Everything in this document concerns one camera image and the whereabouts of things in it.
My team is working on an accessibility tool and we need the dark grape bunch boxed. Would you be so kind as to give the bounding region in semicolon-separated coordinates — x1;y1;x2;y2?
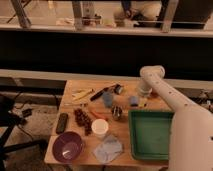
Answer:
74;108;92;136

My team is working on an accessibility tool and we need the purple plastic bowl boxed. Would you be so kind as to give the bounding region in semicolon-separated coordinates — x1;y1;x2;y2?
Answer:
52;131;83;163

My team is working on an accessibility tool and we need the green plastic tray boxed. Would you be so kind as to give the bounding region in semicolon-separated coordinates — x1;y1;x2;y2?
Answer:
128;110;173;161

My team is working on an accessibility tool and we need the wooden table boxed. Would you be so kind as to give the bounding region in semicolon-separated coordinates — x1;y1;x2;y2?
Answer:
44;79;174;168

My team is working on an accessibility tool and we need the black handled knife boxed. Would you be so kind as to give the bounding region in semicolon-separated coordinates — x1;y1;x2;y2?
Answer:
90;87;109;101

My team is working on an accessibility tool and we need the person in background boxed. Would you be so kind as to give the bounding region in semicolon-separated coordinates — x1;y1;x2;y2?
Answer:
113;0;162;27

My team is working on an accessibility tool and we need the metal cup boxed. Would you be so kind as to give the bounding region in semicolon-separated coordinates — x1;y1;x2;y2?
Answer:
111;106;123;121

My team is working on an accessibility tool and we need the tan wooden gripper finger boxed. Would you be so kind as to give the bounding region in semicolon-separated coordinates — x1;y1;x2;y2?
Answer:
138;98;148;108

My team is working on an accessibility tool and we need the orange carrot toy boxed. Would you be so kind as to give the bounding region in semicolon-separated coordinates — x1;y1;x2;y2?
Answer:
89;110;108;121

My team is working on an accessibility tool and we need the small metal tin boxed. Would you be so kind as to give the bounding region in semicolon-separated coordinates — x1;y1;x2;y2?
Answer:
114;84;123;95

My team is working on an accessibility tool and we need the yellow banana peel toy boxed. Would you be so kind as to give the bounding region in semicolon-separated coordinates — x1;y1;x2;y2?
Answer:
72;89;94;101

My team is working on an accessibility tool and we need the blue crumpled cloth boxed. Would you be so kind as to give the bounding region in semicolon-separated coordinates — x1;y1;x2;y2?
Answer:
93;135;123;164

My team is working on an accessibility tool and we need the orange bowl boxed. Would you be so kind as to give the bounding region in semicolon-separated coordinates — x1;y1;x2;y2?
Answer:
150;91;159;98

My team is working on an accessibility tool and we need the black remote control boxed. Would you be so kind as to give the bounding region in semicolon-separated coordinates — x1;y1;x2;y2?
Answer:
56;113;68;134

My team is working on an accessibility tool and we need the white paper cup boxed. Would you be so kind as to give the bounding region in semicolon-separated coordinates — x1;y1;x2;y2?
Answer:
91;119;109;138

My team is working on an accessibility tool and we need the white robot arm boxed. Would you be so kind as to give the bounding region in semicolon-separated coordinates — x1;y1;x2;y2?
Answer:
138;65;213;171

